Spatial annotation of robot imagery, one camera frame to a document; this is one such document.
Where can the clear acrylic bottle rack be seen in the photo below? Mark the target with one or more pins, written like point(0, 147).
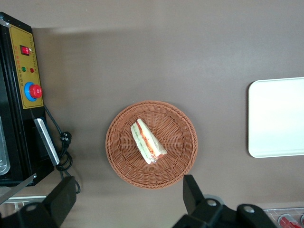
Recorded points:
point(270, 211)

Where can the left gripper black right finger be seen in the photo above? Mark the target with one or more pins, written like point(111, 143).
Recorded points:
point(194, 202)

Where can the beige plastic serving tray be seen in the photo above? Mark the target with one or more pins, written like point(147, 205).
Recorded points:
point(278, 118)

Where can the grey machine lever bar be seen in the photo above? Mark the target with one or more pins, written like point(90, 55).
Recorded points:
point(16, 188)

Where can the round brown wicker basket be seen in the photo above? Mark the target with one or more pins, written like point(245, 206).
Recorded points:
point(171, 133)

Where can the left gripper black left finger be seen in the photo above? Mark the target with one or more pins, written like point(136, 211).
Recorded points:
point(63, 199)

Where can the black sealing machine yellow panel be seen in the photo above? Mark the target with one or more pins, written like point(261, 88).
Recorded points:
point(19, 152)

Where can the triangle sandwich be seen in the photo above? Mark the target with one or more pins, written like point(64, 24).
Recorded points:
point(147, 142)

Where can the red cola bottle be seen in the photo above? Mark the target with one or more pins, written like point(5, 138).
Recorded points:
point(302, 219)
point(288, 221)

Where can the red emergency stop button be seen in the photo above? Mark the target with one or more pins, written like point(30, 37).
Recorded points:
point(36, 91)

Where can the metal tray inside machine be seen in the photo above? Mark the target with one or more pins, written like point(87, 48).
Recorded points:
point(3, 154)

